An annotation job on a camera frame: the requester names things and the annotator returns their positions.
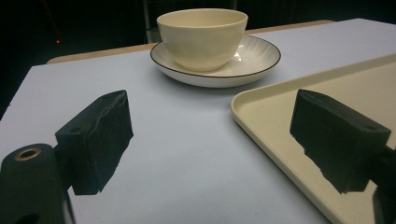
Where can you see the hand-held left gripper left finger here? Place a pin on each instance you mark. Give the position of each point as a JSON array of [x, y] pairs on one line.
[[96, 140]]

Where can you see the white plate with dark rim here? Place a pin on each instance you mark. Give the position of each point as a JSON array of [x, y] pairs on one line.
[[249, 62]]

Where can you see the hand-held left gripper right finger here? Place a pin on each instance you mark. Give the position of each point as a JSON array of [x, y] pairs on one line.
[[333, 137]]

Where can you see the cream ceramic bowl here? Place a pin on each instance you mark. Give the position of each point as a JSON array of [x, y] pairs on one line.
[[202, 40]]

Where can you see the metal stand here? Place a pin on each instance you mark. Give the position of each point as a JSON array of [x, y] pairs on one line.
[[148, 21]]

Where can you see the cream plastic tray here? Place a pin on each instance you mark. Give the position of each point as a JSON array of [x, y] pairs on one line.
[[327, 93]]

